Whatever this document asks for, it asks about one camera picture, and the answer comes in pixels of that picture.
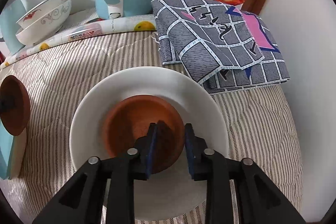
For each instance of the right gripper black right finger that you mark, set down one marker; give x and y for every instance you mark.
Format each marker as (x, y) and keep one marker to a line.
(236, 189)

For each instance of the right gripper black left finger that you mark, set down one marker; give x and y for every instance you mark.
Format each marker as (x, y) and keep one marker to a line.
(100, 184)

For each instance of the light blue square plate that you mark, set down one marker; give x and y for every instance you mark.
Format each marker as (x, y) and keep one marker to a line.
(6, 153)

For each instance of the small brown wooden bowl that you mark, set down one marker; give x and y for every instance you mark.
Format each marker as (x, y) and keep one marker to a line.
(131, 118)

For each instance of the large brown wooden bowl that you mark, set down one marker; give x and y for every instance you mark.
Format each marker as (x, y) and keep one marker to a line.
(15, 105)

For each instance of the striped quilted table cover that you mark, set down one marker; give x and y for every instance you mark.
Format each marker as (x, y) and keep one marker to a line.
(258, 120)

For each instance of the grey checked folded cloth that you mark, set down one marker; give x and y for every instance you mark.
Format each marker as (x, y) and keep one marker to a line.
(220, 47)

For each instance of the fruit print plastic mat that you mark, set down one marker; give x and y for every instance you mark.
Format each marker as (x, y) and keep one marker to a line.
(85, 31)

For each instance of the large white porcelain bowl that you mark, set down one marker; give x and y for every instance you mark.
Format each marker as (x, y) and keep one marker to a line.
(45, 26)

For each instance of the light blue thermos jug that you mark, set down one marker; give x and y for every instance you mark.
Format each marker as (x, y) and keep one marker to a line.
(12, 12)

